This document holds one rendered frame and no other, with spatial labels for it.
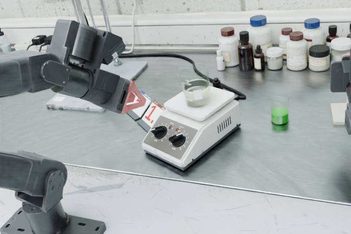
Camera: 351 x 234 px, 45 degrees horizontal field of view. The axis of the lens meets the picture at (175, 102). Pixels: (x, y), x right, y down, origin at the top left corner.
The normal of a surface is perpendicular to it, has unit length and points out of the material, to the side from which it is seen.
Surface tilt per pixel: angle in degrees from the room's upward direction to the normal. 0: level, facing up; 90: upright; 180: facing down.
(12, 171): 83
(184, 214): 0
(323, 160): 0
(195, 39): 90
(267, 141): 0
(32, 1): 90
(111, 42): 90
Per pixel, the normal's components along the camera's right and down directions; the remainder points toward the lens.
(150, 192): -0.16, -0.86
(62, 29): -0.52, -0.18
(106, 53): 0.71, 0.25
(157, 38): -0.37, 0.50
